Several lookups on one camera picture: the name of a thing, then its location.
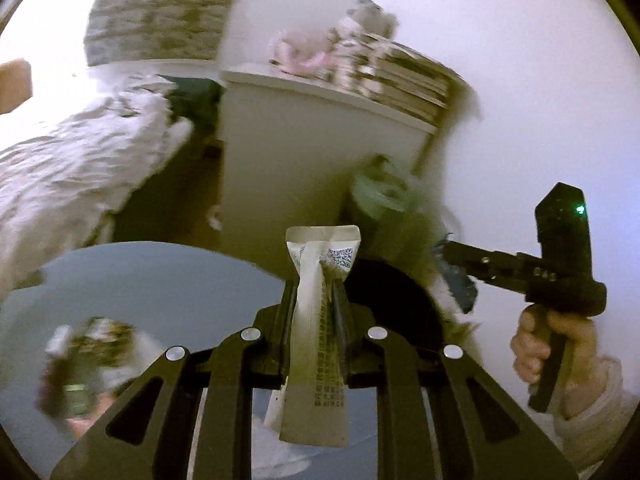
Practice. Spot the black trash bin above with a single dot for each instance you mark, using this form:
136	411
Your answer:
400	300

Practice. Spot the pink plush toy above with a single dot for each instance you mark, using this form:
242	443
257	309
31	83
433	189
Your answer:
300	52

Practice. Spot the stack of books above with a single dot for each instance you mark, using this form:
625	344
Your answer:
405	80

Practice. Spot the long white sachet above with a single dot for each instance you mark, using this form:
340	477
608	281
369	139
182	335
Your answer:
315	340

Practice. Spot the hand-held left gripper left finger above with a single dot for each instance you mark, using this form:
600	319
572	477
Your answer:
287	312

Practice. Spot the brown padded headboard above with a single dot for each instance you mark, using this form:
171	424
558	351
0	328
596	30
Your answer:
14	85

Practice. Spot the dark cloth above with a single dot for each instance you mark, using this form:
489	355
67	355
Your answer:
195	97

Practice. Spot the person's right forearm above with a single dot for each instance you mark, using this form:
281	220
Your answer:
595	420

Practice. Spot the person's right hand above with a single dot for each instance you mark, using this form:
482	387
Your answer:
580	355

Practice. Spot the floral window blind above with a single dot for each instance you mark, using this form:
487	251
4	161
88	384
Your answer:
160	10

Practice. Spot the dark wrapper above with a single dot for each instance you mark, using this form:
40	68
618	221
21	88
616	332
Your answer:
460	287

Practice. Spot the bed with white duvet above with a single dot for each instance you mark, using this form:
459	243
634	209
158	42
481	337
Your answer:
70	170

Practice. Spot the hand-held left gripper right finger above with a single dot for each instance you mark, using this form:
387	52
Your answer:
341	312

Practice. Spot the round glass table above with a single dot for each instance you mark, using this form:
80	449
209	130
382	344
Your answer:
175	285

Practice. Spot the white cabinet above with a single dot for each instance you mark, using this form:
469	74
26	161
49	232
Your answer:
300	160

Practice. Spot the grey plush toy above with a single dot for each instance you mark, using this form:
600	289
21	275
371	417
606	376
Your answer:
370	16

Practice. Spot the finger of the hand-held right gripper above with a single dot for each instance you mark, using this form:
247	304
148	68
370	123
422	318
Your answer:
490	265

